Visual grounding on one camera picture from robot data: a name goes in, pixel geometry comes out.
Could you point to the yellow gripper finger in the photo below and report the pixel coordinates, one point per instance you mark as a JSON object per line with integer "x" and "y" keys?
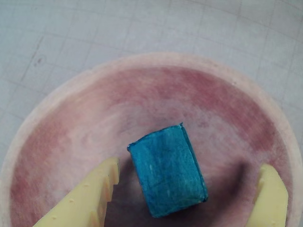
{"x": 270, "y": 203}
{"x": 80, "y": 198}

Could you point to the blue wooden block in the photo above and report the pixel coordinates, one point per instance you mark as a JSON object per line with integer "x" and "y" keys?
{"x": 168, "y": 172}

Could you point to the round wooden bowl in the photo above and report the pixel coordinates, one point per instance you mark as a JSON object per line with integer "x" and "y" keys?
{"x": 165, "y": 94}

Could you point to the gridded gift wrap paper sheet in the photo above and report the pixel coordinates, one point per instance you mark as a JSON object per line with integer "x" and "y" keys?
{"x": 118, "y": 23}

